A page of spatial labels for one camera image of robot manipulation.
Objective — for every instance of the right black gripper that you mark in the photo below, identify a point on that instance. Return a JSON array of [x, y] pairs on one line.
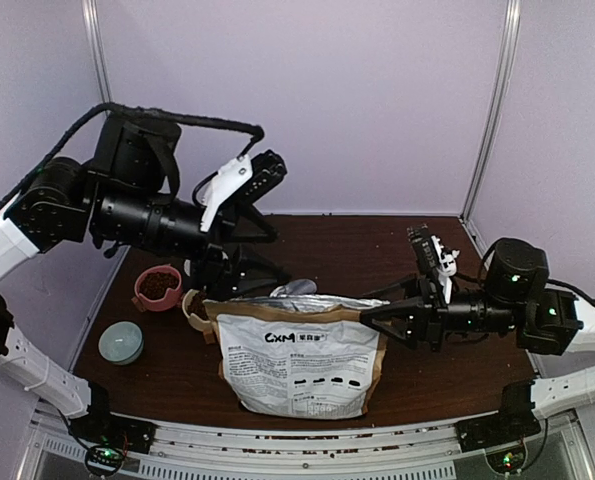
[[427, 314]]

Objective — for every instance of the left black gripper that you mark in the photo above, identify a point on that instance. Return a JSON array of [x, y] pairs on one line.
[[221, 277]]

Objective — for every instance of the metal food scoop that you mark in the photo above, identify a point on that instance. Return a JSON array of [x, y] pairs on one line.
[[295, 287]]

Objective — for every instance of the pet food bag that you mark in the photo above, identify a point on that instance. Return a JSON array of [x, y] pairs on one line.
[[299, 356]]

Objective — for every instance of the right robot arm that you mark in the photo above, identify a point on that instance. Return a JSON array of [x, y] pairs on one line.
[[512, 294]]

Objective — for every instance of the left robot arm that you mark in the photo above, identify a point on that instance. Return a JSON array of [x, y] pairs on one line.
[[127, 195]]

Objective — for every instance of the cream pet bowl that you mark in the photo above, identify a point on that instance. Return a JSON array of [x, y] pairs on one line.
[[194, 310]]

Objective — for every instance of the pink pet bowl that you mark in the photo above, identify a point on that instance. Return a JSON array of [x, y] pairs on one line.
[[157, 289]]

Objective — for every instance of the light blue ceramic bowl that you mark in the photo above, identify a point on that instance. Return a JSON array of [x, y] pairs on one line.
[[121, 343]]

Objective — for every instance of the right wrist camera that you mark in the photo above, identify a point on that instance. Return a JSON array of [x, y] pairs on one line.
[[435, 261]]

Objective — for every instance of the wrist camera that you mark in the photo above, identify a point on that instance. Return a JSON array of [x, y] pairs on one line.
[[240, 182], [435, 261]]

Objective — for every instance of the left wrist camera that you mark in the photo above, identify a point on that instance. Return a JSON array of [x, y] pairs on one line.
[[240, 182]]

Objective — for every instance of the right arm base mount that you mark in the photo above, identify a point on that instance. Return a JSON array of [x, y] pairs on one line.
[[512, 437]]

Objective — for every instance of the front aluminium rail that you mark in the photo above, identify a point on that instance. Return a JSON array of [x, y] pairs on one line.
[[429, 450]]

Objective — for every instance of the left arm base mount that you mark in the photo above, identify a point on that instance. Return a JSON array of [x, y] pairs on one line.
[[107, 438]]

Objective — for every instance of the left metal frame post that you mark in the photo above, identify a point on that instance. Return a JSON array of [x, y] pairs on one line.
[[95, 42]]

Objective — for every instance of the metal frame post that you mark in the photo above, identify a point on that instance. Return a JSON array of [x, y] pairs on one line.
[[95, 42], [503, 74]]

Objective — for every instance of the right metal frame post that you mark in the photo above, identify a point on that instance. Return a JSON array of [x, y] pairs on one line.
[[503, 74]]

